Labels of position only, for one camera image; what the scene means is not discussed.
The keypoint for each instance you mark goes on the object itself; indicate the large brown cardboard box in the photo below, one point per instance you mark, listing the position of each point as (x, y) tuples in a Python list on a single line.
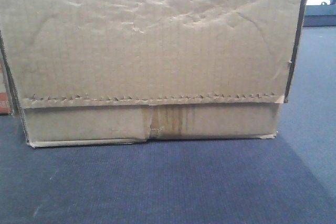
[(87, 72)]

